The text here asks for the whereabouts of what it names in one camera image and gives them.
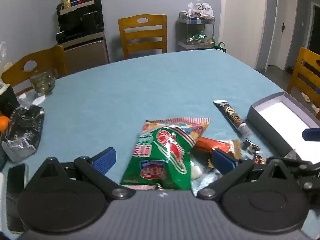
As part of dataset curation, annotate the red orange long snack bar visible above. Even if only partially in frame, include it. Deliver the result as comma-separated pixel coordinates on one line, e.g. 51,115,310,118
194,137,242,168

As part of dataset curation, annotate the long dark cartoon snack tube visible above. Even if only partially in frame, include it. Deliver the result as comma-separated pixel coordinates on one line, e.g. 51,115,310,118
213,100,251,142

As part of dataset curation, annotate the green shrimp chips bag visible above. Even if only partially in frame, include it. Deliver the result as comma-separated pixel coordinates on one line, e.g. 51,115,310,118
120,117,210,190

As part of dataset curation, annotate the gold wrapped chocolate candy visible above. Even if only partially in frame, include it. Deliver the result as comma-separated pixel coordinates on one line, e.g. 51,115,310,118
242,139,260,155

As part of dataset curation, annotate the right wooden chair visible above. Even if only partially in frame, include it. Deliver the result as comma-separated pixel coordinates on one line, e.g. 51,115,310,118
286,47,319,107

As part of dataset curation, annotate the wooden chair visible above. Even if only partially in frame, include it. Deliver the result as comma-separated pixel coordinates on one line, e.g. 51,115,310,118
118,14,168,60
286,47,319,107
1,45,68,88

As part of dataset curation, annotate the black smartphone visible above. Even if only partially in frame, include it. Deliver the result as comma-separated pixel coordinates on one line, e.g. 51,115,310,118
6,164,28,234

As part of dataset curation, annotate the black silver foil bag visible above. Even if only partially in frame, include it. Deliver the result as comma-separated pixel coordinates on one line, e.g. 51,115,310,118
1,105,45,163

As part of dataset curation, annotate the glass bowl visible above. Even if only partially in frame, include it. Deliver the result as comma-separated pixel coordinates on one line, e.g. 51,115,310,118
29,69,56,95

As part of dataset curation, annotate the orange fruit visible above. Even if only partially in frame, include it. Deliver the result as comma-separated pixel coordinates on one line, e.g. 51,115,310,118
0,115,10,133

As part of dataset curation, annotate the beige cabinet under dispenser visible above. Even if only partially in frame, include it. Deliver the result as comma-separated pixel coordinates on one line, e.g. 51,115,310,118
61,37,109,74

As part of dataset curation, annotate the left wooden chair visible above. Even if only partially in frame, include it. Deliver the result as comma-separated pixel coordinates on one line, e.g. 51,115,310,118
1,45,68,88

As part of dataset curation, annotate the green shopping bag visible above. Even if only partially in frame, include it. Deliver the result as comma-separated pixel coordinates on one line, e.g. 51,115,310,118
213,42,227,53

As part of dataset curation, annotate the glass shelf cart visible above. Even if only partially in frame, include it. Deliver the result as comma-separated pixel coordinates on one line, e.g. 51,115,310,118
176,11,215,51

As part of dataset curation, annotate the middle wooden chair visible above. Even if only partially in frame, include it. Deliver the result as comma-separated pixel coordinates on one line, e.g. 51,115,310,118
118,14,168,60

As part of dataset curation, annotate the black water dispenser machine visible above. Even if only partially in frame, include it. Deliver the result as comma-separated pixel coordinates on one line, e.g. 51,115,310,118
56,0,104,44

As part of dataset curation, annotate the white Dove plastic bag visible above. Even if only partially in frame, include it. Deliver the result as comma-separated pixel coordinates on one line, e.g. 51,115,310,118
185,0,215,20

